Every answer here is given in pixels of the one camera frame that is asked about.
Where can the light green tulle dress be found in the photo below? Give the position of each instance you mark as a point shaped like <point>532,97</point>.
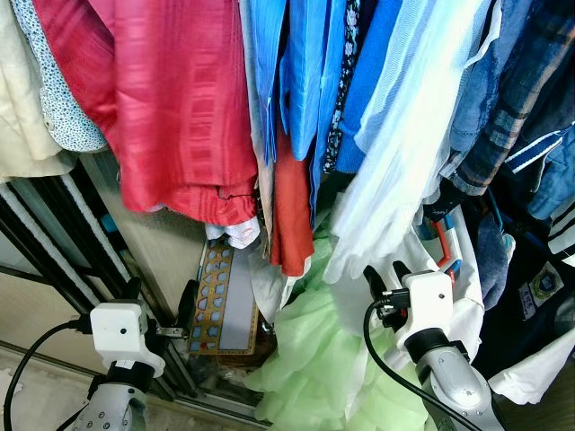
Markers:
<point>314,359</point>

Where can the dark plaid flannel shirt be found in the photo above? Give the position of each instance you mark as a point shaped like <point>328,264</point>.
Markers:
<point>521,108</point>

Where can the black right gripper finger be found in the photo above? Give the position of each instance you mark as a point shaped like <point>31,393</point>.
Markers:
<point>401,269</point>
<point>374,280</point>

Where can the colourful number board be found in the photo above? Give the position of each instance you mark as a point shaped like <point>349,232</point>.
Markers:
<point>225,305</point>

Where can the blue denim jacket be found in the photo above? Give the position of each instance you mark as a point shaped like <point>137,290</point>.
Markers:
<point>490,72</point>

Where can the navy garment with badge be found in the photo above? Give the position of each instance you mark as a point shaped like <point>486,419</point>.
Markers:
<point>530,305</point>

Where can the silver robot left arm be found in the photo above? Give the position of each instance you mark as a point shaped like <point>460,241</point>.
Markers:
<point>108,409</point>

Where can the cream hanging garment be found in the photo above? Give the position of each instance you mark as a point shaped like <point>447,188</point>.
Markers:
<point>18,108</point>

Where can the bright blue hanging shirt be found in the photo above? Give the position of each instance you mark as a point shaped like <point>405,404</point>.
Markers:
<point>296,72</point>

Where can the white dotted blouse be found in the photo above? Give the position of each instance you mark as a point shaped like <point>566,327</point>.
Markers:
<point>63,108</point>

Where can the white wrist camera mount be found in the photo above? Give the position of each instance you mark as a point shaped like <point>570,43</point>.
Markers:
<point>117,332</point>
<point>429,305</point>

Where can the red hanging shirt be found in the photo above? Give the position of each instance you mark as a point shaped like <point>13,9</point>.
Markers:
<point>171,108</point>

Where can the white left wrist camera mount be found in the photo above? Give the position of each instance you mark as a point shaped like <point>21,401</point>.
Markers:
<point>117,332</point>

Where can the white sheer garment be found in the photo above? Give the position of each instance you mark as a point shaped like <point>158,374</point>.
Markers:
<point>404,153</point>

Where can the dark floral garment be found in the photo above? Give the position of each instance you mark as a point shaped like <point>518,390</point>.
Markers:
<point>344,90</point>

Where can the navy white striped garment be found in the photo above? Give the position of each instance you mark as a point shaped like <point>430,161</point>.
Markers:
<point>561,233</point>

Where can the orange-red garment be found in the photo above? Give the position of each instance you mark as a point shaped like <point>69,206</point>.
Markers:
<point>292,215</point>

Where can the red plastic hanger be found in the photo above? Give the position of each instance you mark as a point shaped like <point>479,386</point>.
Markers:
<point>442,242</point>

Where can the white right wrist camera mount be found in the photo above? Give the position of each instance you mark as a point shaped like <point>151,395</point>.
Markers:
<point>429,305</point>

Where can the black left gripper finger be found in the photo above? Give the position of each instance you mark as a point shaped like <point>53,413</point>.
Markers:
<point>189,305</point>
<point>134,292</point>

